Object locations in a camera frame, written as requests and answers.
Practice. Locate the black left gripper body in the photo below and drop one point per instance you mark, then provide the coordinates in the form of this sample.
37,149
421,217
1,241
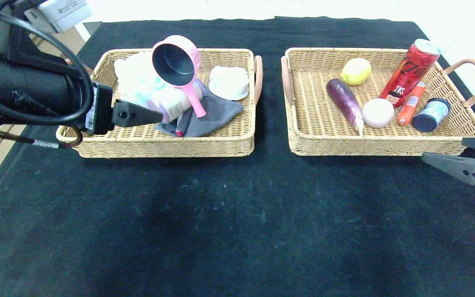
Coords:
98,109

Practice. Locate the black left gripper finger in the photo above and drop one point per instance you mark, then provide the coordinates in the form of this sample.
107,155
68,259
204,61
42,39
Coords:
136,114

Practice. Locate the light blue bath pouf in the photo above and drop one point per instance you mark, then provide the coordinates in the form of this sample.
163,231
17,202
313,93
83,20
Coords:
136,80

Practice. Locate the purple garbage bag roll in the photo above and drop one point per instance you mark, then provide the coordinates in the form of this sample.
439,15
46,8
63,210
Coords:
175,105

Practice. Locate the pink toy saucepan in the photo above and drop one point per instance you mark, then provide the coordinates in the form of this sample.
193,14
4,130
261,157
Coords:
173,64

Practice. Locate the pale pink round fruit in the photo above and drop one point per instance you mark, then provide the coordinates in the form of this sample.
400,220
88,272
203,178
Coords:
377,113

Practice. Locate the red cola can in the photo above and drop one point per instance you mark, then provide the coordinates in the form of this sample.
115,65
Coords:
410,70

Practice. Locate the purple eggplant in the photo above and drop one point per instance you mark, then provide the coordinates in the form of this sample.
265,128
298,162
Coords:
344,103

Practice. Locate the white marker pink cap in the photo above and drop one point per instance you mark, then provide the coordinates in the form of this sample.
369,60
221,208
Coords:
179,133

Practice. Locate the small can dark blue lid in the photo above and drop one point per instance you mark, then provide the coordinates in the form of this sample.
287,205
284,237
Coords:
431,115

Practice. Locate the orange sausage stick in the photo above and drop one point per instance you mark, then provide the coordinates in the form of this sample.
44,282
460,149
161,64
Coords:
410,108

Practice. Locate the grey microfibre towel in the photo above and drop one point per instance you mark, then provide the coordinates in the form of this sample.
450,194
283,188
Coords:
221,115

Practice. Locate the yellow lemon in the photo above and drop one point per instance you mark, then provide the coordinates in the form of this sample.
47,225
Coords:
355,72

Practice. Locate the white table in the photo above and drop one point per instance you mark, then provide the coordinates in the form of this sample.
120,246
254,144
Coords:
262,10

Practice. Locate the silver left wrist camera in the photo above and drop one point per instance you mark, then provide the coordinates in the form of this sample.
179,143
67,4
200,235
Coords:
62,12

